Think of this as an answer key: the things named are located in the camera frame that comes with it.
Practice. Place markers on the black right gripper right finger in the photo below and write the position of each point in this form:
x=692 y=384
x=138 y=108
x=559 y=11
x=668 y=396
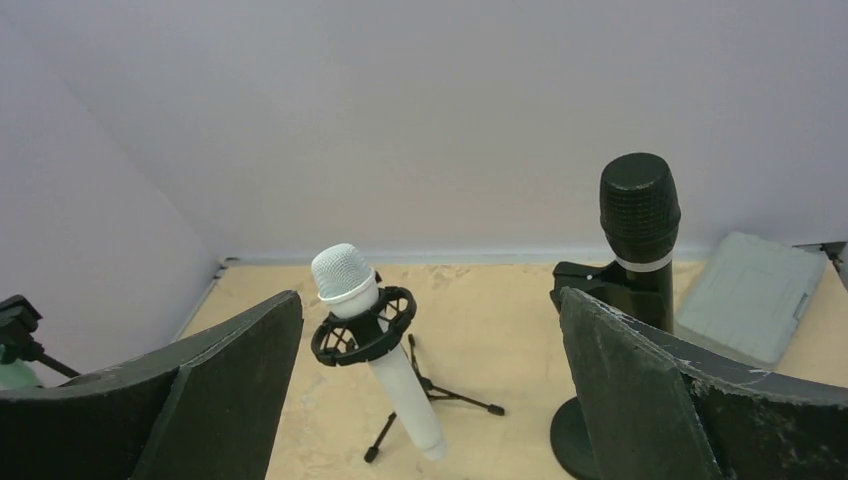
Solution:
x=658 y=407

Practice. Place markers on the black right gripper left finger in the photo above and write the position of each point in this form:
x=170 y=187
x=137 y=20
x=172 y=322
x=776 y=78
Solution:
x=205 y=407

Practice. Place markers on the black tripod shock mount stand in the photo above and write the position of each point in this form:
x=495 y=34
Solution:
x=368 y=325

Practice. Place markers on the white microphone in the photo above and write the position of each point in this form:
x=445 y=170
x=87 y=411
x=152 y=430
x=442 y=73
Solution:
x=338 y=270

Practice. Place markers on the black microphone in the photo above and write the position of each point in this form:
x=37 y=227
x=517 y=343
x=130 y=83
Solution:
x=640 y=217

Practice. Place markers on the green microphone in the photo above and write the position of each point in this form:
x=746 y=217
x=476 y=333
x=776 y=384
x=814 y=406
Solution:
x=16 y=373

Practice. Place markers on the black clip stand green mic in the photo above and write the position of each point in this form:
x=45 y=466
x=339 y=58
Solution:
x=19 y=321

